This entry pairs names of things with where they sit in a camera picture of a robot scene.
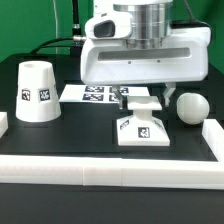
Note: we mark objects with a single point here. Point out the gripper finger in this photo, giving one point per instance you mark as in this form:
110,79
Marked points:
119,96
169,90

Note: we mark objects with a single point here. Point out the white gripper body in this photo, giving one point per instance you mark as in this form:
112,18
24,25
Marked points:
113,55

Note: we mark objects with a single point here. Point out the white lamp bulb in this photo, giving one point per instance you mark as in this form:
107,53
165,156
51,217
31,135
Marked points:
192,108

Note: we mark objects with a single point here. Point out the white lamp base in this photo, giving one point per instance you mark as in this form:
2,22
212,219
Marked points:
141,128

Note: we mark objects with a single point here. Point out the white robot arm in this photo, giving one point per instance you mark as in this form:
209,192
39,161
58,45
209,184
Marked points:
145,11

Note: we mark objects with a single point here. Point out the white lamp shade cone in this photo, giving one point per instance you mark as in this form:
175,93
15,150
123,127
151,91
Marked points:
37,98

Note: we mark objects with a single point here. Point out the white marker sheet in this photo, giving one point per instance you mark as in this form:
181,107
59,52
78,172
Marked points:
98,94

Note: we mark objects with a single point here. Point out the white left fence block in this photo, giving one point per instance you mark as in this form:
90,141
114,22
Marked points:
3,123

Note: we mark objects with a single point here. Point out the white right fence wall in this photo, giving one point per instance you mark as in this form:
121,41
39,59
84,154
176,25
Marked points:
213,134

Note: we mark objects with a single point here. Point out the white fence wall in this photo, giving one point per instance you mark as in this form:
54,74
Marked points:
213,134
111,172

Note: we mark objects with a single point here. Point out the white front fence wall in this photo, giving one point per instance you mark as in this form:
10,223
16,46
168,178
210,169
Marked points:
111,172

